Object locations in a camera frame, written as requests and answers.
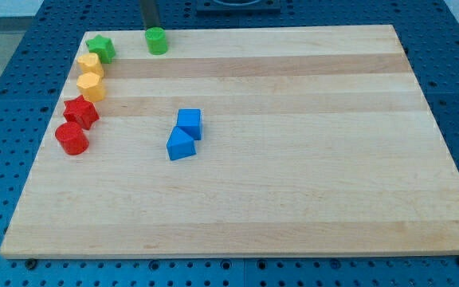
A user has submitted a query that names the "green cylinder block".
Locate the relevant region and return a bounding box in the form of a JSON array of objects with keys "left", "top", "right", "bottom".
[{"left": 145, "top": 27, "right": 168, "bottom": 55}]

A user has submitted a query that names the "blue triangular prism block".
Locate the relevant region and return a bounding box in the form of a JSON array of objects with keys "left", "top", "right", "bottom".
[{"left": 167, "top": 127, "right": 197, "bottom": 161}]

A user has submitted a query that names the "yellow hexagon block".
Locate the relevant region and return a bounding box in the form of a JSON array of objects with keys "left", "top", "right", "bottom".
[{"left": 76, "top": 72, "right": 106, "bottom": 103}]

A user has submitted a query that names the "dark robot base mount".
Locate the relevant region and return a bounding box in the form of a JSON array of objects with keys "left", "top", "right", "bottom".
[{"left": 196, "top": 0, "right": 281, "bottom": 15}]

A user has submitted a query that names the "green star block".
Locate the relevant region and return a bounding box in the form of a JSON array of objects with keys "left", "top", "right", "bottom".
[{"left": 86, "top": 34, "right": 116, "bottom": 64}]

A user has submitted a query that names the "wooden board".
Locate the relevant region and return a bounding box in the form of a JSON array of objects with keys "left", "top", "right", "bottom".
[{"left": 0, "top": 25, "right": 459, "bottom": 259}]

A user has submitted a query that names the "yellow heart block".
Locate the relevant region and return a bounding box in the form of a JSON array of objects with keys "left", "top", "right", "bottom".
[{"left": 76, "top": 53, "right": 104, "bottom": 77}]

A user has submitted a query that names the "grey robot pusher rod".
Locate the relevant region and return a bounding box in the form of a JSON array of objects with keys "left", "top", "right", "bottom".
[{"left": 139, "top": 0, "right": 162, "bottom": 29}]

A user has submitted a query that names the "red star block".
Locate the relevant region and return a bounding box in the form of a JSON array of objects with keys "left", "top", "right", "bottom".
[{"left": 63, "top": 95, "right": 99, "bottom": 130}]

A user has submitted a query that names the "red cylinder block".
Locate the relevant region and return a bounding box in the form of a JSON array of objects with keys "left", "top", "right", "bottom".
[{"left": 55, "top": 122, "right": 89, "bottom": 155}]

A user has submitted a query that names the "blue cube block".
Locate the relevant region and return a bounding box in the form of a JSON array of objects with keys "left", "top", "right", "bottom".
[{"left": 176, "top": 108, "right": 202, "bottom": 140}]

